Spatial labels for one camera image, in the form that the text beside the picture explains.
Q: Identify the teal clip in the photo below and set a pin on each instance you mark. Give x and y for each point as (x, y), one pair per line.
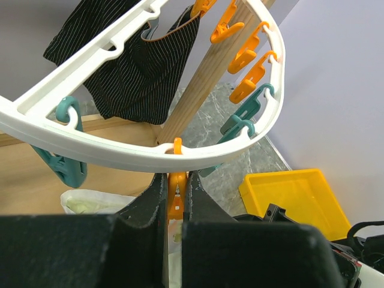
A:
(229, 135)
(71, 172)

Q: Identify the pale green white underwear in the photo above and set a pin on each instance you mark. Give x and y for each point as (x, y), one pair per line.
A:
(83, 201)

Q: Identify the orange front clip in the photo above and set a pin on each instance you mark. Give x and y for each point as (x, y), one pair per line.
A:
(177, 186)

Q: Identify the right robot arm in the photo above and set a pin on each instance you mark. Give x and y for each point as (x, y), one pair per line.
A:
(275, 253)

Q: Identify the orange clip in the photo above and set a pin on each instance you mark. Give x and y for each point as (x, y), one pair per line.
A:
(177, 186)
(249, 82)

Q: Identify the orange right clip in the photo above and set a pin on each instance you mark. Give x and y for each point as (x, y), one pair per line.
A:
(249, 82)

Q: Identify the wooden hanger rack frame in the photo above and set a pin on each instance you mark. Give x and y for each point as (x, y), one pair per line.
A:
(28, 186)

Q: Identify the black striped underwear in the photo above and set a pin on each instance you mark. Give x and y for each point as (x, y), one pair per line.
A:
(141, 83)

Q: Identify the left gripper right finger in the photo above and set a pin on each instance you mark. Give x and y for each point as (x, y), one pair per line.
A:
(200, 206)

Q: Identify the white round clip hanger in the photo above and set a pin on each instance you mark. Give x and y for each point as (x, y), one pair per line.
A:
(27, 118)

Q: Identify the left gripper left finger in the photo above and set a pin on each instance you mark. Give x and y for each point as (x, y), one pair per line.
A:
(150, 207)

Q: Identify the yellow plastic tray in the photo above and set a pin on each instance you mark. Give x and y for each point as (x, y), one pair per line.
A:
(304, 194)

